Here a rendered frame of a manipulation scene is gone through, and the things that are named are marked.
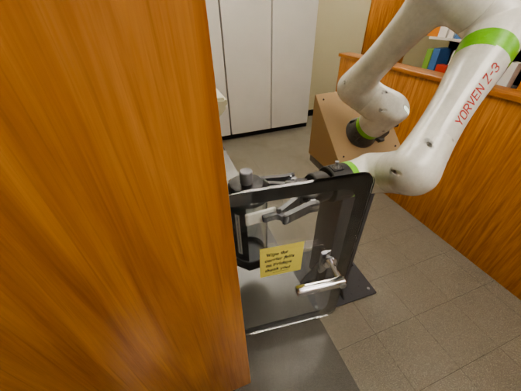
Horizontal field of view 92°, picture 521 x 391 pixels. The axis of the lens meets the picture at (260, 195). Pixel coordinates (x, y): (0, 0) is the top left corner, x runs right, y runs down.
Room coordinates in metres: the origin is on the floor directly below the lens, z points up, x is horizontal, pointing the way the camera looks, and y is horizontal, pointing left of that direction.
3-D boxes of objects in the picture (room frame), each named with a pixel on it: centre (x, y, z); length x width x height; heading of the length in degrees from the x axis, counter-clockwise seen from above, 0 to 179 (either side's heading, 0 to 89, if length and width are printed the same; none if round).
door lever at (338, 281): (0.26, -0.10, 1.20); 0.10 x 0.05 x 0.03; 102
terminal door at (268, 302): (0.28, -0.02, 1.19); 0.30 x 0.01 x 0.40; 102
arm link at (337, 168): (0.53, -0.19, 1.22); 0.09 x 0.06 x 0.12; 19
